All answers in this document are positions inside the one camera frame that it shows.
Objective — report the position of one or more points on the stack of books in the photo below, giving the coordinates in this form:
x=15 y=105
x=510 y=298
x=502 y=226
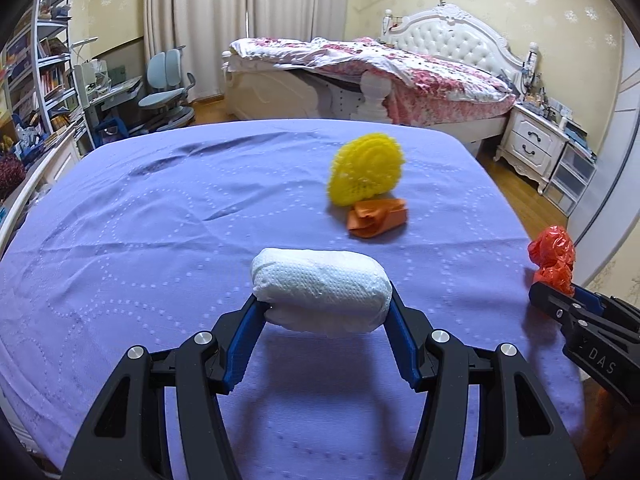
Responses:
x=580 y=137

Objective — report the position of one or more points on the beige curtain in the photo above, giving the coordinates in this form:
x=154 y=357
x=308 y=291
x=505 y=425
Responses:
x=195 y=25
x=300 y=0

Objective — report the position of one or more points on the dark red fluffy bunch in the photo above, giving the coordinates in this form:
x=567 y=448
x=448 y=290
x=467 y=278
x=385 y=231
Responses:
x=11 y=175

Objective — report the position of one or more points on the white tissue wad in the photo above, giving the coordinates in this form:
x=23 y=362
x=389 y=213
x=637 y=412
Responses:
x=320 y=280

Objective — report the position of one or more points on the purple quilted bed sheet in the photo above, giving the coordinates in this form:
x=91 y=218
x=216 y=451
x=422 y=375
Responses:
x=175 y=220

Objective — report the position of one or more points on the red plastic bag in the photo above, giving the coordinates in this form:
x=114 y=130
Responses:
x=552 y=252

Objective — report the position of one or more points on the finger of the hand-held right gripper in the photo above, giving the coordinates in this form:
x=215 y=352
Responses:
x=592 y=302
x=552 y=305

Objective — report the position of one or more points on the blue crate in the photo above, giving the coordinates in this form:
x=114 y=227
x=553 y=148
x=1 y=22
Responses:
x=110 y=130

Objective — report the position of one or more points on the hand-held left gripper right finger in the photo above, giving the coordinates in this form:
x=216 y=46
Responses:
x=402 y=340

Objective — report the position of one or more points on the white wardrobe door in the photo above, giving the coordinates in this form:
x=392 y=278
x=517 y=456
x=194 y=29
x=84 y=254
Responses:
x=620 y=160

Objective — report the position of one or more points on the white curved bed rail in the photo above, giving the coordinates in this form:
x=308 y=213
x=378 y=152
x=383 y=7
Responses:
x=30 y=192

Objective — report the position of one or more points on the light blue desk chair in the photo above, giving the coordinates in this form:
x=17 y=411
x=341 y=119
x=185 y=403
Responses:
x=165 y=90

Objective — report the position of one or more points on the white tufted bed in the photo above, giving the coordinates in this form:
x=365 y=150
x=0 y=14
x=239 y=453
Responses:
x=450 y=35

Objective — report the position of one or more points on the grey study desk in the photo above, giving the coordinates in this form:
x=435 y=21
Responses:
x=115 y=92

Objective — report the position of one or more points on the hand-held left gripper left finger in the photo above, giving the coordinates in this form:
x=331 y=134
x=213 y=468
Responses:
x=245 y=340

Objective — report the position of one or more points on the pink floral quilt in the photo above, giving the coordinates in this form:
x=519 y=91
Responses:
x=425 y=75

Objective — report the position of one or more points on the yellow spiky ball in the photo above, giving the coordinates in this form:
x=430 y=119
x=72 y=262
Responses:
x=365 y=170

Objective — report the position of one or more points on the orange crumpled wrapper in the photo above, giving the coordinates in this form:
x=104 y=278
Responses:
x=375 y=217

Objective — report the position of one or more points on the clear plastic drawer unit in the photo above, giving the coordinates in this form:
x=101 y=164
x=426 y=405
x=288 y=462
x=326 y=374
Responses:
x=570 y=180

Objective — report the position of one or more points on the white bookshelf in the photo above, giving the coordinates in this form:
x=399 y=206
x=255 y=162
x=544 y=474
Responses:
x=40 y=70

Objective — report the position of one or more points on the cluster of small items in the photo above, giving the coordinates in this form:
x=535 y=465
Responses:
x=542 y=92

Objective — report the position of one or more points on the white desk lamp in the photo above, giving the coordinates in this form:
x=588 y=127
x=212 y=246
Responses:
x=85 y=47

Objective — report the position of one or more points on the white nightstand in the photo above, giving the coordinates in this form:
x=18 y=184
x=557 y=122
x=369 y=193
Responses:
x=530 y=140

